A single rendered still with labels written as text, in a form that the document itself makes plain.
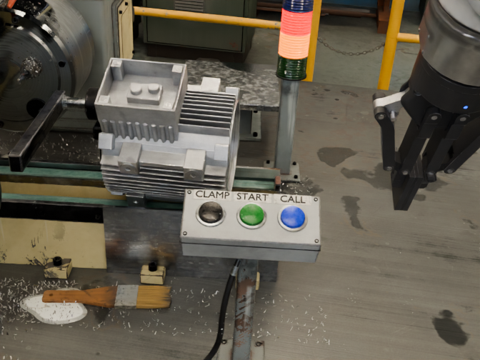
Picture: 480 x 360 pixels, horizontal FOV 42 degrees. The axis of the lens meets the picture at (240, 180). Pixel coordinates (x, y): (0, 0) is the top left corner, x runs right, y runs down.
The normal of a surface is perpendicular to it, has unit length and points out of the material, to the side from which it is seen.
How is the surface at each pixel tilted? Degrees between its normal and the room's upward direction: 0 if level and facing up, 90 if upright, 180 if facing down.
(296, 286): 0
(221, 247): 117
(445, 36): 107
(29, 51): 90
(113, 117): 113
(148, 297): 1
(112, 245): 90
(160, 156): 23
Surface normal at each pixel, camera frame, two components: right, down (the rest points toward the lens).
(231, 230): 0.04, -0.54
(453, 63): -0.58, 0.68
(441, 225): 0.05, -0.86
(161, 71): -0.12, 0.80
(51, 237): -0.03, 0.51
